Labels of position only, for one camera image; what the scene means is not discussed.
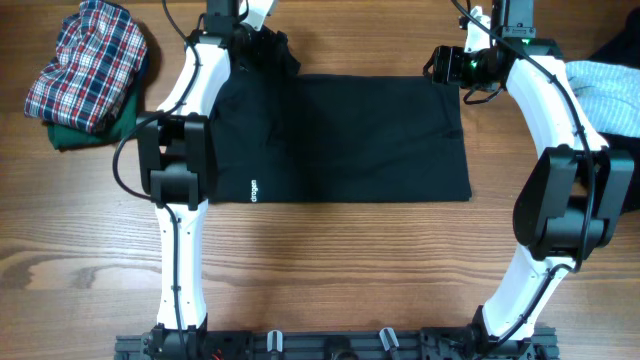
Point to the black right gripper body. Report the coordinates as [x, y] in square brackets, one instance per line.
[463, 69]

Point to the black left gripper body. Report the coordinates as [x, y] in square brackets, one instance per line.
[250, 38]

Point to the black t-shirt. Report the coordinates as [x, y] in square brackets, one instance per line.
[282, 136]

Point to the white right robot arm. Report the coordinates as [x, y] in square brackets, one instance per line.
[572, 200]

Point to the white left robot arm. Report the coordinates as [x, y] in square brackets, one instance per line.
[178, 168]

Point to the plaid folded shirt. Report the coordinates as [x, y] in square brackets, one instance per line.
[98, 52]

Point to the light blue striped shirt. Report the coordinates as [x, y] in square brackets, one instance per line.
[608, 94]

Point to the dark navy garment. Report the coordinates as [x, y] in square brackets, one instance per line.
[625, 150]

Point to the green folded garment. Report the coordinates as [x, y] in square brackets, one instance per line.
[64, 138]

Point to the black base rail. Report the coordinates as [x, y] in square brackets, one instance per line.
[426, 343]

